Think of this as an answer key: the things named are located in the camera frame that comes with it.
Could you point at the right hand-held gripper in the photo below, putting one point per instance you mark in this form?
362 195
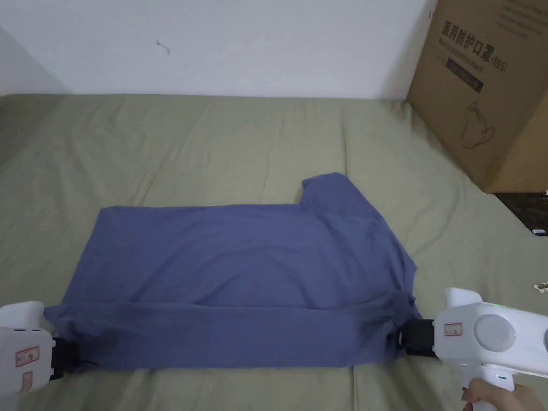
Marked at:
479 329

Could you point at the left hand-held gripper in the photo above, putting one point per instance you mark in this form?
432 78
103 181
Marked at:
21 342

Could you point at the dark blue shirt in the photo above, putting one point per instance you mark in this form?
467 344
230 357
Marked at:
239 274

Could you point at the person's right hand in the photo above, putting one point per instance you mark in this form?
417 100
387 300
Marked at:
505 398

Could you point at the large brown cardboard carton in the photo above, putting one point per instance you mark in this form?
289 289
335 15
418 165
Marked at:
483 81

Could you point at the bed with pale green sheet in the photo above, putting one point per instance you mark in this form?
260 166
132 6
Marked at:
192 141

